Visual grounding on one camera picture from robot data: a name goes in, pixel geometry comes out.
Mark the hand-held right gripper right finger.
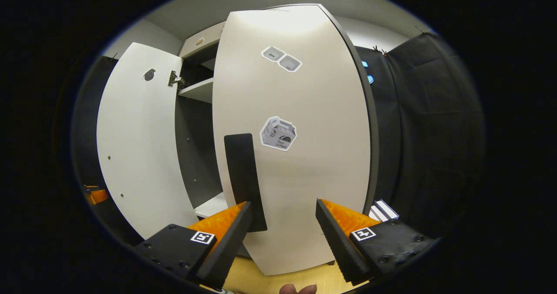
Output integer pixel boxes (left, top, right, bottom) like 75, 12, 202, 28
315, 198, 436, 286

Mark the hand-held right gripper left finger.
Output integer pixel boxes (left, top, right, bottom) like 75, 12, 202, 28
133, 201, 253, 289

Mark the white cabinet door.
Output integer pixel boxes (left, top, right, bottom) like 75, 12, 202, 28
96, 42, 198, 240
212, 5, 371, 276

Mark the white and grey cabinet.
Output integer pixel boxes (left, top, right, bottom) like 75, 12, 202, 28
176, 3, 380, 220

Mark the white and purple box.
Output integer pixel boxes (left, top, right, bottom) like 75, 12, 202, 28
369, 199, 399, 223

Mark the black backdrop cloth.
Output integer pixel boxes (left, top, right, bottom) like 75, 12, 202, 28
72, 32, 486, 242

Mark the black door handle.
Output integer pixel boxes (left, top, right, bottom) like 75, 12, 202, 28
224, 133, 268, 233

